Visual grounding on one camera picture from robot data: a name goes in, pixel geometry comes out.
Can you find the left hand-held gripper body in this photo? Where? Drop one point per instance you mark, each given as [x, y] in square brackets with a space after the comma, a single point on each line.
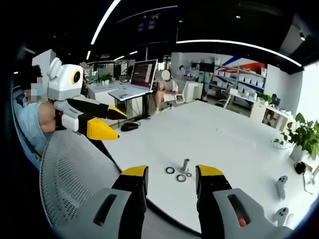
[65, 82]

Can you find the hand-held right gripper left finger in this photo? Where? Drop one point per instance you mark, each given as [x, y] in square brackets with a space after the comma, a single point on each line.
[125, 199]

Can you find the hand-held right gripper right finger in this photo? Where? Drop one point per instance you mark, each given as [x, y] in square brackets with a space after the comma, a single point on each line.
[219, 199]

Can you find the dark metal washer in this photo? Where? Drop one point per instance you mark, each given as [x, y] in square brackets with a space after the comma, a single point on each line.
[181, 177]

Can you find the threaded metal stud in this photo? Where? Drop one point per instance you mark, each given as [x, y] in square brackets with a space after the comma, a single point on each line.
[185, 165]

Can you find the black computer mouse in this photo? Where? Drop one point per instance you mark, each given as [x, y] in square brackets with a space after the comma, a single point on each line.
[129, 126]

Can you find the small green desk plant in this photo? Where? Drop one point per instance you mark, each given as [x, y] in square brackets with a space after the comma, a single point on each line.
[106, 77]

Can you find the white standing desk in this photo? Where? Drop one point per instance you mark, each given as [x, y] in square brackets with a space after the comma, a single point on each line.
[130, 93]

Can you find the white mesh office chair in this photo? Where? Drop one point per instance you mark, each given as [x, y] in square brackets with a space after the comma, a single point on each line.
[72, 174]

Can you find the person in blue shirt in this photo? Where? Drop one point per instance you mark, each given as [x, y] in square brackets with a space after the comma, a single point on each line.
[31, 124]

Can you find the white monitor screen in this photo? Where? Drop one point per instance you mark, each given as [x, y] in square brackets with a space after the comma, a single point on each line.
[144, 74]

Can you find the white handheld controller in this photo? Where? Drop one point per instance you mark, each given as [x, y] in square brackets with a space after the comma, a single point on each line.
[282, 185]
[281, 216]

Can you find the small black round device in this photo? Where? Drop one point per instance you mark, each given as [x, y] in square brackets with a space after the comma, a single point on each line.
[300, 167]

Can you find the white low cabinet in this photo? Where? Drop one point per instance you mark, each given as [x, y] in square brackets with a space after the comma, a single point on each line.
[270, 113]

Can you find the green potted plant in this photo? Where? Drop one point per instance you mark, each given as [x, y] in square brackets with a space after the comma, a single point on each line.
[302, 139]

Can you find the white storage shelf rack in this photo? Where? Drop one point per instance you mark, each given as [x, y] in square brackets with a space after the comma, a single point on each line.
[239, 79]

